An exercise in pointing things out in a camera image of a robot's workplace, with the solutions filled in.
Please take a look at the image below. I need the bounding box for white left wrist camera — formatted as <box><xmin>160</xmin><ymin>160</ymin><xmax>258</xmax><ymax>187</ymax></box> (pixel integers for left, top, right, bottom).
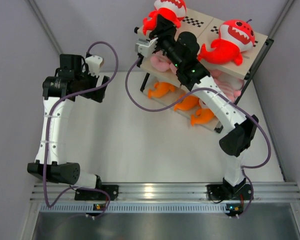
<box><xmin>85</xmin><ymin>55</ymin><xmax>104</xmax><ymax>77</ymax></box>

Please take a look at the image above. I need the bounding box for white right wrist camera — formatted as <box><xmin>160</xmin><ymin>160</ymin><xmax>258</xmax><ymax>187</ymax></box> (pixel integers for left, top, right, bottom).
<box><xmin>135</xmin><ymin>37</ymin><xmax>158</xmax><ymax>58</ymax></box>

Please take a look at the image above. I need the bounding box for orange shark plush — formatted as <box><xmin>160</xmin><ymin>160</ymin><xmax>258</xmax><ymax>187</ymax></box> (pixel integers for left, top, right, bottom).
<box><xmin>147</xmin><ymin>82</ymin><xmax>176</xmax><ymax>99</ymax></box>
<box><xmin>190</xmin><ymin>108</ymin><xmax>215</xmax><ymax>126</ymax></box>
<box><xmin>173</xmin><ymin>95</ymin><xmax>199</xmax><ymax>111</ymax></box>

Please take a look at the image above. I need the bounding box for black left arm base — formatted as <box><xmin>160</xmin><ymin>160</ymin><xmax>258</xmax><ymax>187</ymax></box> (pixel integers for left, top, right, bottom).
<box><xmin>74</xmin><ymin>184</ymin><xmax>119</xmax><ymax>201</ymax></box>

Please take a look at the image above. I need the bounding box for pink striped plush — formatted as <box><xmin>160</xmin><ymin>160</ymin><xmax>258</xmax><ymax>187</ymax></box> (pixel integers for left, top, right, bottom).
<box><xmin>210</xmin><ymin>69</ymin><xmax>245</xmax><ymax>103</ymax></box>
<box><xmin>150</xmin><ymin>51</ymin><xmax>177</xmax><ymax>74</ymax></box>

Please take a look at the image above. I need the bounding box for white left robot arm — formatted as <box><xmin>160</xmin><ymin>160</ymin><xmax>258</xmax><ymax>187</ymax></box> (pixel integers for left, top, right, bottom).
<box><xmin>27</xmin><ymin>54</ymin><xmax>104</xmax><ymax>200</ymax></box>

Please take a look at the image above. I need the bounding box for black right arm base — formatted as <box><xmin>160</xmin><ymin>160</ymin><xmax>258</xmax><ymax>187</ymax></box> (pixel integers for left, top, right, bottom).
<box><xmin>207</xmin><ymin>183</ymin><xmax>254</xmax><ymax>202</ymax></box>

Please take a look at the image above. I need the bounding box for red shark plush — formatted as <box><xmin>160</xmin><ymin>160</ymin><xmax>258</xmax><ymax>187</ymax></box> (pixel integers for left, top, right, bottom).
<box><xmin>142</xmin><ymin>0</ymin><xmax>187</xmax><ymax>36</ymax></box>
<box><xmin>197</xmin><ymin>19</ymin><xmax>256</xmax><ymax>66</ymax></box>

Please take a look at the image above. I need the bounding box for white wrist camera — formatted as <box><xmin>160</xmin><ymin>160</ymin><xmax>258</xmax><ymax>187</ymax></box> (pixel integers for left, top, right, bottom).
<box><xmin>85</xmin><ymin>55</ymin><xmax>104</xmax><ymax>77</ymax></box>
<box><xmin>135</xmin><ymin>37</ymin><xmax>158</xmax><ymax>58</ymax></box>

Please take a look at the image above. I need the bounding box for aluminium mounting rail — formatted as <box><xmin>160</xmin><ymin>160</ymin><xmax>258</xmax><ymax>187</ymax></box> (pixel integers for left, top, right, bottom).
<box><xmin>29</xmin><ymin>181</ymin><xmax>300</xmax><ymax>201</ymax></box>

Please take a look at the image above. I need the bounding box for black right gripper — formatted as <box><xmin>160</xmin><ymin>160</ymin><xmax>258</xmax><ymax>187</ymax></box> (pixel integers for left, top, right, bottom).
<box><xmin>148</xmin><ymin>14</ymin><xmax>183</xmax><ymax>70</ymax></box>

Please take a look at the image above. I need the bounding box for grey slotted cable duct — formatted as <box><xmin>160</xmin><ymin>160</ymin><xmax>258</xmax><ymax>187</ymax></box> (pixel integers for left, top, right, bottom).
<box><xmin>40</xmin><ymin>202</ymin><xmax>233</xmax><ymax>214</ymax></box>

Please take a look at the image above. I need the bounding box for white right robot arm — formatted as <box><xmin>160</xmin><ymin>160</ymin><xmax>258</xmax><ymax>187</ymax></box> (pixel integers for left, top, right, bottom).
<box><xmin>149</xmin><ymin>14</ymin><xmax>258</xmax><ymax>199</ymax></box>

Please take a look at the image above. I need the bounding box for orange shark plush on shelf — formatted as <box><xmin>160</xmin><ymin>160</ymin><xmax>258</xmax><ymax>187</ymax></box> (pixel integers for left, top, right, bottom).
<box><xmin>147</xmin><ymin>82</ymin><xmax>176</xmax><ymax>99</ymax></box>

